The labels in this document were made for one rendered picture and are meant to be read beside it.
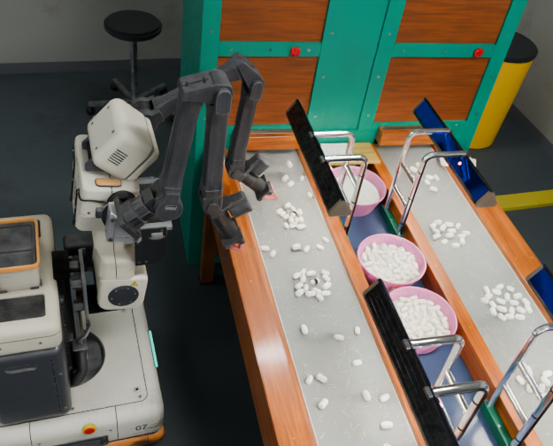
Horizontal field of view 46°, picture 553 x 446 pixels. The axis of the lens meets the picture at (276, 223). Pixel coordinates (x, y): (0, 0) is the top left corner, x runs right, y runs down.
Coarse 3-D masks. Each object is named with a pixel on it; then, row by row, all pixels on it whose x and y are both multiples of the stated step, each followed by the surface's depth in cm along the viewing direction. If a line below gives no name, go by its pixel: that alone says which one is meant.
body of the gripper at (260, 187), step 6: (264, 174) 257; (258, 180) 250; (264, 180) 255; (252, 186) 250; (258, 186) 250; (264, 186) 252; (258, 192) 253; (264, 192) 251; (270, 192) 251; (258, 198) 252
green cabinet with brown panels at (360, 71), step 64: (192, 0) 268; (256, 0) 247; (320, 0) 253; (384, 0) 259; (448, 0) 265; (512, 0) 271; (192, 64) 279; (256, 64) 265; (320, 64) 271; (384, 64) 278; (448, 64) 287; (256, 128) 286; (320, 128) 295
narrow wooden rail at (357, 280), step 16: (304, 160) 289; (320, 208) 269; (336, 224) 260; (336, 240) 254; (352, 256) 248; (352, 272) 242; (368, 320) 226; (384, 352) 216; (400, 400) 205; (416, 432) 196
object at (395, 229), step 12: (420, 132) 254; (432, 132) 255; (444, 132) 256; (408, 144) 256; (432, 156) 243; (444, 156) 244; (456, 156) 245; (468, 156) 246; (396, 168) 266; (420, 168) 246; (396, 180) 268; (420, 180) 250; (396, 192) 268; (384, 204) 281; (408, 204) 258; (384, 216) 279; (396, 228) 271; (396, 240) 269
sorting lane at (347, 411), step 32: (288, 160) 292; (288, 192) 275; (256, 224) 258; (288, 224) 260; (320, 224) 263; (288, 256) 247; (320, 256) 249; (288, 288) 235; (320, 288) 237; (352, 288) 239; (288, 320) 224; (320, 320) 226; (352, 320) 228; (320, 352) 216; (352, 352) 217; (320, 384) 206; (352, 384) 208; (384, 384) 210; (320, 416) 198; (352, 416) 199; (384, 416) 201
